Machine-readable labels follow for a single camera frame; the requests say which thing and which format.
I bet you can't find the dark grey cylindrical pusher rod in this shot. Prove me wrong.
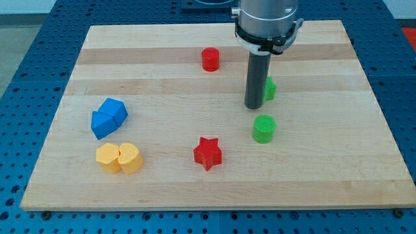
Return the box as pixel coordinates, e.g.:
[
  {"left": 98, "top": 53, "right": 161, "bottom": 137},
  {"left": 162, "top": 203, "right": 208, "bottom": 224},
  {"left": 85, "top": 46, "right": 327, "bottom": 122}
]
[{"left": 244, "top": 53, "right": 271, "bottom": 109}]

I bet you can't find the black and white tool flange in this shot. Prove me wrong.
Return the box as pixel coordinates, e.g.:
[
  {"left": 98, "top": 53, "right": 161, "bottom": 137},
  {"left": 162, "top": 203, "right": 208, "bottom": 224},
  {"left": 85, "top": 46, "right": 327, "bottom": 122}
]
[{"left": 235, "top": 18, "right": 304, "bottom": 55}]

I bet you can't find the green star block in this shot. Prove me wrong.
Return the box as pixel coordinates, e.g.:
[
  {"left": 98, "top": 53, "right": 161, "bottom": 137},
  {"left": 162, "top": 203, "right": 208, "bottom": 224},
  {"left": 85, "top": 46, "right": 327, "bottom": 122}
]
[{"left": 263, "top": 77, "right": 277, "bottom": 103}]

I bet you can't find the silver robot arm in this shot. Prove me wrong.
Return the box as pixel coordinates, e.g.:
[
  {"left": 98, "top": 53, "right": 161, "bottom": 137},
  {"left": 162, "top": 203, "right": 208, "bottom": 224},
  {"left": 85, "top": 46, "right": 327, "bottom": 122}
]
[{"left": 231, "top": 0, "right": 304, "bottom": 109}]

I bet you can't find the red star block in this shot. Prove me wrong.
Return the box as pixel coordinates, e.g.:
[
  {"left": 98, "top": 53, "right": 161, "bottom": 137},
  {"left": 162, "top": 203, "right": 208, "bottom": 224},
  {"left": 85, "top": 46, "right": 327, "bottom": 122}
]
[{"left": 193, "top": 137, "right": 222, "bottom": 171}]

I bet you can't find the red cylinder block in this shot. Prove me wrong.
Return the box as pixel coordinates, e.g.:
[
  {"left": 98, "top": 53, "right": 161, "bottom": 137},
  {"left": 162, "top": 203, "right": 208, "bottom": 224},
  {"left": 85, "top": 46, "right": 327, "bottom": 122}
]
[{"left": 201, "top": 47, "right": 220, "bottom": 72}]

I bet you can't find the green cylinder block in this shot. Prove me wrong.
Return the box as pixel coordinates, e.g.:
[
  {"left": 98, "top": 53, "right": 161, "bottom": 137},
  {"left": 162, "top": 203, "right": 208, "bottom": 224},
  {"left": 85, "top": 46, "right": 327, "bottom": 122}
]
[{"left": 252, "top": 114, "right": 276, "bottom": 144}]

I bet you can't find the wooden board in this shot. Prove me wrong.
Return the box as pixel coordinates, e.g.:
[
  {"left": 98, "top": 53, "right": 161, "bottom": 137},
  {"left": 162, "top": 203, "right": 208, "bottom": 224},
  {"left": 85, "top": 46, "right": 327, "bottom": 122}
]
[{"left": 21, "top": 20, "right": 415, "bottom": 211}]

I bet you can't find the blue cube block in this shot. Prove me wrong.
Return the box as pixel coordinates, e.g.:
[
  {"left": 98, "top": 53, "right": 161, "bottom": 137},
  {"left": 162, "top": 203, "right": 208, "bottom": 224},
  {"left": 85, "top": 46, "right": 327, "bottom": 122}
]
[{"left": 98, "top": 97, "right": 128, "bottom": 127}]

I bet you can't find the blue pentagon block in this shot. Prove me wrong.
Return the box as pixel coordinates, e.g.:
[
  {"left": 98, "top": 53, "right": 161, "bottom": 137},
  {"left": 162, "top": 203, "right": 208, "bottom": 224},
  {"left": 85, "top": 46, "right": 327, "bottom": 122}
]
[{"left": 91, "top": 111, "right": 118, "bottom": 140}]

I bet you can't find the yellow hexagon block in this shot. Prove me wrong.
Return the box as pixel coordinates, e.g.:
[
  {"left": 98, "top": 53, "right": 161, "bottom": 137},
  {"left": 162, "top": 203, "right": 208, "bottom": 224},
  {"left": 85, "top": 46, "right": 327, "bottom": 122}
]
[{"left": 96, "top": 143, "right": 121, "bottom": 174}]

